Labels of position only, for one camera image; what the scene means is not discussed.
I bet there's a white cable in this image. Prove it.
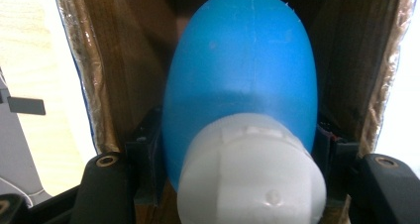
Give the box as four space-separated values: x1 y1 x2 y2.
0 176 46 208

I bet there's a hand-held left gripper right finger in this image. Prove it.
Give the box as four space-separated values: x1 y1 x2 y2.
311 119 361 202

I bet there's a white table mat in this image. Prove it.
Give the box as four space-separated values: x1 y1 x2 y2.
43 0 420 198

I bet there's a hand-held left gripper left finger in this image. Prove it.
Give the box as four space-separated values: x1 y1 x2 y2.
125 105 166 207

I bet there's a blue cardboard box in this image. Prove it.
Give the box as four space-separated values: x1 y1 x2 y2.
52 0 419 224

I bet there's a black tape strip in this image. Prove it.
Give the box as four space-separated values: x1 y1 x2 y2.
6 96 47 116

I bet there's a blue bottle with white cap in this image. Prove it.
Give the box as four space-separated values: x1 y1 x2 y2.
160 0 329 224

